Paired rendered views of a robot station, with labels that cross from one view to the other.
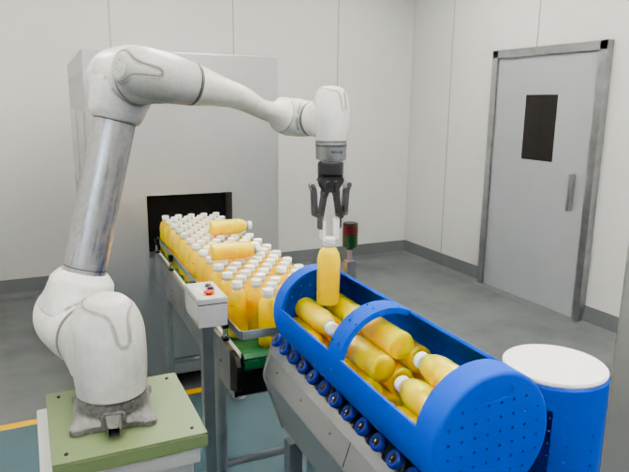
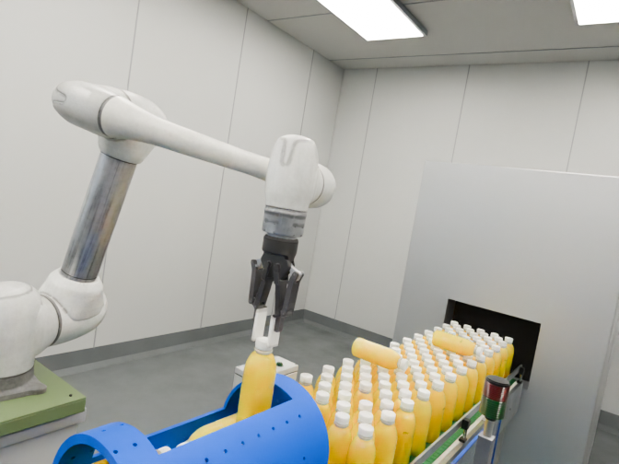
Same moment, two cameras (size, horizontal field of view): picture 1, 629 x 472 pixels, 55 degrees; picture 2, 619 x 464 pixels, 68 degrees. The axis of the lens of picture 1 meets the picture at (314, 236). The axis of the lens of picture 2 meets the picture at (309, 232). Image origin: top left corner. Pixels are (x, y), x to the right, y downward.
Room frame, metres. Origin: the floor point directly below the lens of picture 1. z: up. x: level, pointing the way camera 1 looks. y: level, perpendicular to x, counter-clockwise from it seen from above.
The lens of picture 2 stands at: (1.35, -0.91, 1.66)
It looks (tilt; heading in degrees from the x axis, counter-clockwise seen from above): 4 degrees down; 60
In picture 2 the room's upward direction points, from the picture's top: 9 degrees clockwise
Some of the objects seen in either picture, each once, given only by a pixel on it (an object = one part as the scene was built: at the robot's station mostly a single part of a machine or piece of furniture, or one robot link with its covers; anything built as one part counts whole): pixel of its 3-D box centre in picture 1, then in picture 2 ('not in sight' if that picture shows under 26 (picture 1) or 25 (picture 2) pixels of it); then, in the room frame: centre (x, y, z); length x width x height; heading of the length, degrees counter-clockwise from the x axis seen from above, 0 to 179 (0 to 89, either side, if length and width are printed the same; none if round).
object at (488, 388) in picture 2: (350, 229); (496, 389); (2.44, -0.15, 1.23); 0.06 x 0.06 x 0.04
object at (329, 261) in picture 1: (328, 272); (257, 388); (1.78, -0.04, 1.23); 0.07 x 0.07 x 0.19
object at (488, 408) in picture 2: (349, 240); (493, 405); (2.44, -0.15, 1.18); 0.06 x 0.06 x 0.05
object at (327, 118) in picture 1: (328, 113); (294, 172); (1.79, -0.04, 1.71); 0.13 x 0.11 x 0.16; 44
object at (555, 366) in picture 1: (554, 364); not in sight; (1.57, -0.67, 1.03); 0.28 x 0.28 x 0.01
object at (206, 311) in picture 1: (205, 303); (265, 379); (2.01, 0.38, 1.05); 0.20 x 0.10 x 0.10; 24
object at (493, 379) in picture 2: (349, 242); (492, 407); (2.44, -0.15, 1.18); 0.06 x 0.06 x 0.16
